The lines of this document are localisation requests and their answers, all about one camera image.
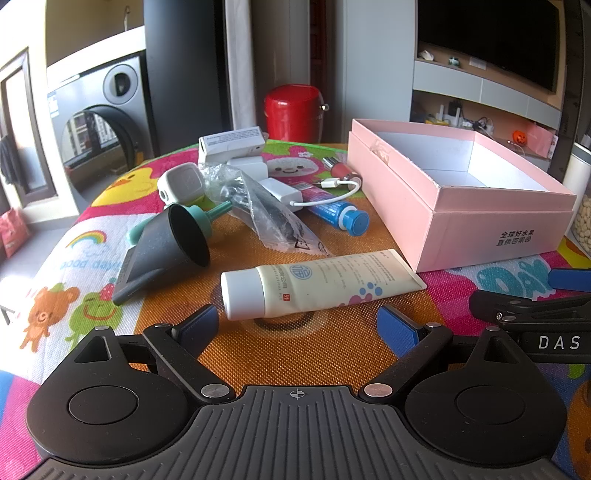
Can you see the red lipstick tube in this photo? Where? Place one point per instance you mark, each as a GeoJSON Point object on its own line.
{"type": "Point", "coordinates": [340, 170]}

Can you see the teal plastic crank handle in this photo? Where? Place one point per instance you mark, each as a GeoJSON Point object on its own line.
{"type": "Point", "coordinates": [203, 218]}

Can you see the white cylinder bottle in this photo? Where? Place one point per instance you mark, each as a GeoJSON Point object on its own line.
{"type": "Point", "coordinates": [578, 172]}

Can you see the red metal canister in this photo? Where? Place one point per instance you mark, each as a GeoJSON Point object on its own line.
{"type": "Point", "coordinates": [295, 113]}

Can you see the colourful cartoon table mat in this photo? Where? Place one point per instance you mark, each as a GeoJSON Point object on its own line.
{"type": "Point", "coordinates": [338, 346]}

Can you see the cream lotion tube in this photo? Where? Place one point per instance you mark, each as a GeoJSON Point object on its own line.
{"type": "Point", "coordinates": [270, 291]}

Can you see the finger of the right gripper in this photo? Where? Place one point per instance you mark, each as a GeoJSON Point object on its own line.
{"type": "Point", "coordinates": [495, 307]}
{"type": "Point", "coordinates": [578, 280]}

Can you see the white cable adapter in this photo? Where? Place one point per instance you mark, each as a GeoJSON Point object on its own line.
{"type": "Point", "coordinates": [292, 198]}

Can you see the glass jar with beans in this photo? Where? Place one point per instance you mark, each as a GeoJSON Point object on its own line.
{"type": "Point", "coordinates": [581, 227]}

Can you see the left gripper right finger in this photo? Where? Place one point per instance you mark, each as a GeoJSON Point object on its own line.
{"type": "Point", "coordinates": [421, 351]}

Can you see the pink cardboard box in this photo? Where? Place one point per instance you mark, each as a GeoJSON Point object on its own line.
{"type": "Point", "coordinates": [453, 198]}

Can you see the dark grey funnel nozzle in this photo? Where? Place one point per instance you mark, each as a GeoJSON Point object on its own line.
{"type": "Point", "coordinates": [170, 246]}

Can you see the clear plastic bag with parts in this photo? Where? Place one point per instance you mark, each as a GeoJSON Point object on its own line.
{"type": "Point", "coordinates": [277, 227]}

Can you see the white rounded plug adapter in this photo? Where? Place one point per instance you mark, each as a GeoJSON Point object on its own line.
{"type": "Point", "coordinates": [183, 184]}

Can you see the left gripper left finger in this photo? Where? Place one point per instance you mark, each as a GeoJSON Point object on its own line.
{"type": "Point", "coordinates": [176, 349]}

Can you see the grey tv cabinet shelf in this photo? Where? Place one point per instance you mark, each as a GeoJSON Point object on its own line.
{"type": "Point", "coordinates": [441, 72]}

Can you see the pink bag on floor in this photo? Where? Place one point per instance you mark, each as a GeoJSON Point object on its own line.
{"type": "Point", "coordinates": [14, 231]}

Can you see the orange pumpkin toy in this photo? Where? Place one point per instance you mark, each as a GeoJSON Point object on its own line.
{"type": "Point", "coordinates": [519, 137]}

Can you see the black television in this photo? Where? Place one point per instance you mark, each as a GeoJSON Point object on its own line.
{"type": "Point", "coordinates": [521, 37]}

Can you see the white cube charger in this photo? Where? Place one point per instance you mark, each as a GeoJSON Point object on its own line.
{"type": "Point", "coordinates": [252, 166]}

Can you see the silver washing machine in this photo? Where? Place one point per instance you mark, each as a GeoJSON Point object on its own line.
{"type": "Point", "coordinates": [103, 124]}

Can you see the blue capped tube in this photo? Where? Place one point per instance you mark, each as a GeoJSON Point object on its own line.
{"type": "Point", "coordinates": [341, 214]}

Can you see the white product carton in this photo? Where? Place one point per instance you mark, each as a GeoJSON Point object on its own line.
{"type": "Point", "coordinates": [224, 146]}

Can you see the black refrigerator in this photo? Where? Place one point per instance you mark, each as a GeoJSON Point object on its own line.
{"type": "Point", "coordinates": [187, 70]}

